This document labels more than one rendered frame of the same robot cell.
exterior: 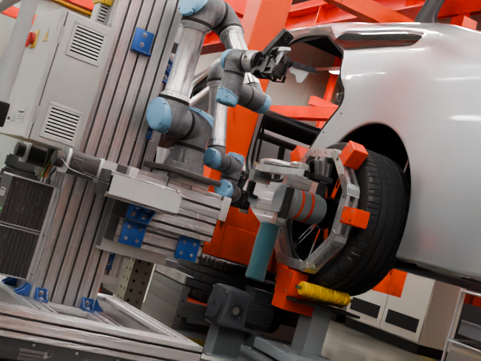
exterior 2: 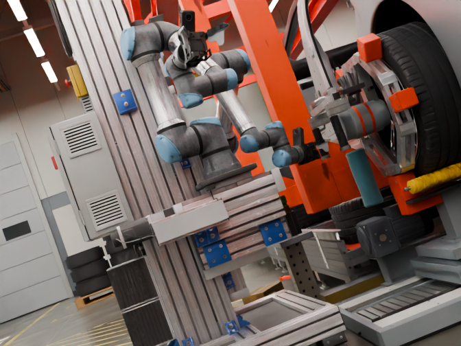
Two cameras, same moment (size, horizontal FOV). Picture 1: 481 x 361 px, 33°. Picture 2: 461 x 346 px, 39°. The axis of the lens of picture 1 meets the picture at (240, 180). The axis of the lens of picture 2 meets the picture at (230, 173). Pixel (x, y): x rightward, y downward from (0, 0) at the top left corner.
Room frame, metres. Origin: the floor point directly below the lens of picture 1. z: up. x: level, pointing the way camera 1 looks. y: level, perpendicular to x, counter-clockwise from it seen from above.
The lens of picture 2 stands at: (0.67, -0.68, 0.69)
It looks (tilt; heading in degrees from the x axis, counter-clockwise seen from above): 3 degrees up; 21
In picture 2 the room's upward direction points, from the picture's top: 20 degrees counter-clockwise
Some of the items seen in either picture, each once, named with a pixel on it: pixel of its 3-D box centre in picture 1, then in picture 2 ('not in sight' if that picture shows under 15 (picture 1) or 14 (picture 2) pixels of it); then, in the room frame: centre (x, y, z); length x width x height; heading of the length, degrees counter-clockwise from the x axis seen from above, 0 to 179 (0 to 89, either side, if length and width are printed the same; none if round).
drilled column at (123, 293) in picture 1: (129, 299); (303, 279); (3.88, 0.35, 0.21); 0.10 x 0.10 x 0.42; 27
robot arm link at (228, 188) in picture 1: (226, 189); (285, 156); (3.29, 0.05, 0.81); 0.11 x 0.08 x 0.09; 162
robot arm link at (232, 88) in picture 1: (232, 90); (193, 89); (2.72, 0.11, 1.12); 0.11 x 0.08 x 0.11; 135
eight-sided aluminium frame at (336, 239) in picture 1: (312, 208); (376, 114); (3.54, -0.34, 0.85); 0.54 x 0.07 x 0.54; 27
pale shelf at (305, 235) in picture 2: (145, 254); (289, 239); (3.86, 0.33, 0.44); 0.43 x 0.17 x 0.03; 27
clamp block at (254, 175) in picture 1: (260, 176); (318, 120); (3.60, -0.08, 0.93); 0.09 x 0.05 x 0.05; 117
